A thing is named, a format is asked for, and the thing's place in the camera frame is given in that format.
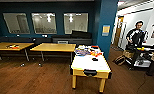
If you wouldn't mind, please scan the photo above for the white game box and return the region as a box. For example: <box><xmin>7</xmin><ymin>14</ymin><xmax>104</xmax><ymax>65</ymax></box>
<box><xmin>78</xmin><ymin>44</ymin><xmax>86</xmax><ymax>48</ymax></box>

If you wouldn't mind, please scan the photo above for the dark sofa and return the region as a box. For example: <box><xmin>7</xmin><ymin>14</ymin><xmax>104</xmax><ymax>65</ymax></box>
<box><xmin>52</xmin><ymin>30</ymin><xmax>93</xmax><ymax>46</ymax></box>

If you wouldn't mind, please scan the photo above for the flat red item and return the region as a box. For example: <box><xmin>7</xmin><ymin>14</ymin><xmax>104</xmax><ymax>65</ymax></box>
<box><xmin>91</xmin><ymin>45</ymin><xmax>99</xmax><ymax>49</ymax></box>

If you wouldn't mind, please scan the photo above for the small white-top table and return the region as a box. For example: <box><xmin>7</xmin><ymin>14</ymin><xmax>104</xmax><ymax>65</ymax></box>
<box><xmin>70</xmin><ymin>46</ymin><xmax>113</xmax><ymax>94</ymax></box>

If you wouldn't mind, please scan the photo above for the long wooden desk table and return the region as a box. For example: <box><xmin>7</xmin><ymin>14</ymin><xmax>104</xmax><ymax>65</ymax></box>
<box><xmin>29</xmin><ymin>42</ymin><xmax>77</xmax><ymax>63</ymax></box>
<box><xmin>0</xmin><ymin>42</ymin><xmax>35</xmax><ymax>62</ymax></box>

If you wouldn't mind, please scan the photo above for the brown floor bag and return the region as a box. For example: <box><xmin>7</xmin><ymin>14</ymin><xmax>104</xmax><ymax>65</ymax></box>
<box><xmin>112</xmin><ymin>54</ymin><xmax>127</xmax><ymax>67</ymax></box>

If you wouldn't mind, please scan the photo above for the brown wooden door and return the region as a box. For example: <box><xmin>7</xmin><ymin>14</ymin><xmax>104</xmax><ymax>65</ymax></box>
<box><xmin>113</xmin><ymin>16</ymin><xmax>125</xmax><ymax>46</ymax></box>

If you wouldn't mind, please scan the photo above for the brown cardboard box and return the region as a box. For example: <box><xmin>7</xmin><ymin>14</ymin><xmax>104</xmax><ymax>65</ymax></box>
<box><xmin>122</xmin><ymin>49</ymin><xmax>134</xmax><ymax>60</ymax></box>

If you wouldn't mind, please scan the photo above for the person in dark shirt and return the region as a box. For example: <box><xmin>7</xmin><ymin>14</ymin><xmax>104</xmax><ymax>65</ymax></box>
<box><xmin>126</xmin><ymin>20</ymin><xmax>148</xmax><ymax>51</ymax></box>

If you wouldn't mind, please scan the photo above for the small yellow object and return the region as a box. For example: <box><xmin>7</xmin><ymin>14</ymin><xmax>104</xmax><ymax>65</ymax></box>
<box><xmin>136</xmin><ymin>47</ymin><xmax>145</xmax><ymax>52</ymax></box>

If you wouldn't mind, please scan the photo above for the black wheeled cart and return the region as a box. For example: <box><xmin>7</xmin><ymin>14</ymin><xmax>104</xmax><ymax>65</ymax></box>
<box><xmin>124</xmin><ymin>46</ymin><xmax>154</xmax><ymax>72</ymax></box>

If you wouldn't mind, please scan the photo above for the small orange red object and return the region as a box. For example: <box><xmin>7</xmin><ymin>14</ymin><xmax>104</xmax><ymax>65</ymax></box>
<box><xmin>6</xmin><ymin>44</ymin><xmax>21</xmax><ymax>50</ymax></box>

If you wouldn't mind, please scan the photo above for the dark wall window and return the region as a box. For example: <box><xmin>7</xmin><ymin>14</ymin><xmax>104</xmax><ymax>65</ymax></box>
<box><xmin>63</xmin><ymin>12</ymin><xmax>89</xmax><ymax>35</ymax></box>
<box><xmin>2</xmin><ymin>12</ymin><xmax>31</xmax><ymax>34</ymax></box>
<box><xmin>30</xmin><ymin>12</ymin><xmax>58</xmax><ymax>35</ymax></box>

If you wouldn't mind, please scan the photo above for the yellow wall notice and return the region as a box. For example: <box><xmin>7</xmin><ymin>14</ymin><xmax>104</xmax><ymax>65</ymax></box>
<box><xmin>101</xmin><ymin>24</ymin><xmax>111</xmax><ymax>37</ymax></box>

